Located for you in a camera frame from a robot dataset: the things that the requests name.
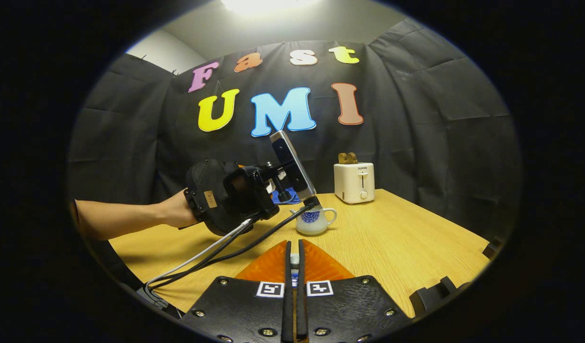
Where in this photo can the white blue-patterned teacup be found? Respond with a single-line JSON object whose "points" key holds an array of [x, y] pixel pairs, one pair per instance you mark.
{"points": [[316, 224]]}

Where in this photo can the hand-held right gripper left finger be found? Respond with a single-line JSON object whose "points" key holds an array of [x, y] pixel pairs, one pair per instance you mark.
{"points": [[244, 309]]}

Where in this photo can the smartphone on gripper mount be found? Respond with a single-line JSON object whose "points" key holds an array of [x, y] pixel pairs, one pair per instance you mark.
{"points": [[292, 162]]}

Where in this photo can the brown toast slice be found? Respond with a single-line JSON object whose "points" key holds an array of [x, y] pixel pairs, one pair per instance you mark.
{"points": [[353, 158], [343, 158]]}

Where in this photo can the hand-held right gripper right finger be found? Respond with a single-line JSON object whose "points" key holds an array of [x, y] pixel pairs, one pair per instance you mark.
{"points": [[349, 309]]}

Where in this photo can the ceiling light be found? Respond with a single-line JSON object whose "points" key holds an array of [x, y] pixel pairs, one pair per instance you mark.
{"points": [[263, 5]]}

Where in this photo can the white toaster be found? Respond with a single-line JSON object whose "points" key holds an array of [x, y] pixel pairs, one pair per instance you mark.
{"points": [[354, 183]]}

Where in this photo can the black chair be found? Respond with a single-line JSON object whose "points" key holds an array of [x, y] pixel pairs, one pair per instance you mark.
{"points": [[435, 295], [493, 247]]}

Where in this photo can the blue folded towel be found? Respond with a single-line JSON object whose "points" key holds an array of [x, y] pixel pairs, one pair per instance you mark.
{"points": [[297, 200]]}

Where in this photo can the black backdrop cloth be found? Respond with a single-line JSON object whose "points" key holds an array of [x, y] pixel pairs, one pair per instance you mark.
{"points": [[416, 119]]}

